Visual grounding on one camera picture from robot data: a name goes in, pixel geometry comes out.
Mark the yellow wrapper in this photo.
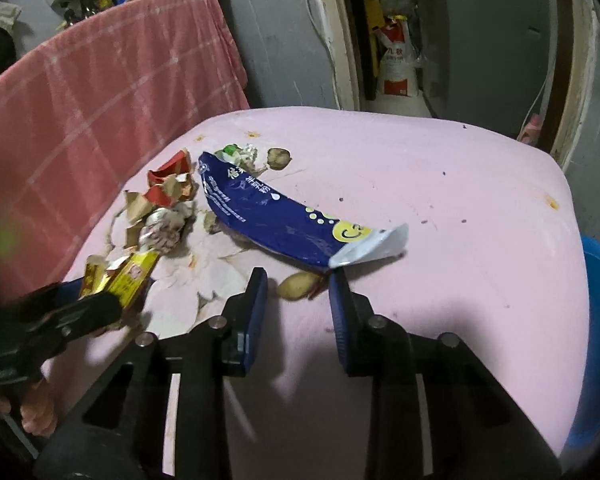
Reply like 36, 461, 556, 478
77, 250, 161, 311

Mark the small brown scrap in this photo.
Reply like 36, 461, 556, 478
202, 210, 226, 235

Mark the person's left hand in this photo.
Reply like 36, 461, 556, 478
0, 380, 58, 436

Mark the white red sack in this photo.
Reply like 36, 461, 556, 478
375, 17, 423, 98

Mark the red plaid blanket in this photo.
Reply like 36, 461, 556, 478
0, 0, 251, 286

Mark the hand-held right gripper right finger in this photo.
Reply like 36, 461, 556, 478
327, 267, 556, 480

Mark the silver paper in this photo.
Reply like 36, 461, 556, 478
125, 205, 196, 261

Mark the white tissue paper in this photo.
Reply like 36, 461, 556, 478
107, 200, 261, 341

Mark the grey cabinet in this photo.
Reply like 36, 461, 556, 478
415, 0, 553, 133

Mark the red torn carton piece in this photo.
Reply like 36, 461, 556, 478
147, 149, 197, 186
145, 182, 183, 207

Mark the pink table cover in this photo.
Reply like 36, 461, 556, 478
42, 106, 591, 480

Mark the pale door frame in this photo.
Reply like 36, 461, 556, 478
325, 0, 362, 111

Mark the yellow bag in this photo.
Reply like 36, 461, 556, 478
362, 0, 388, 33

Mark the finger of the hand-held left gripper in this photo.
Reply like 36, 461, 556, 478
10, 277, 87, 322
30, 292, 123, 361

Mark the pile of colourful wrappers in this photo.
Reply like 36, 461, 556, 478
197, 151, 410, 269

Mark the wooden door frame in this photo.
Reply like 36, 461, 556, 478
550, 0, 600, 171

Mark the green white wrapper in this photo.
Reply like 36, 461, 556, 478
215, 143, 268, 171

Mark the pink rag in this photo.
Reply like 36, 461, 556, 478
517, 115, 541, 146

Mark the brown cardboard scrap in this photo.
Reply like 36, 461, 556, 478
124, 190, 153, 226

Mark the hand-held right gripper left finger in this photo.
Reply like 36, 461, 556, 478
55, 267, 269, 480

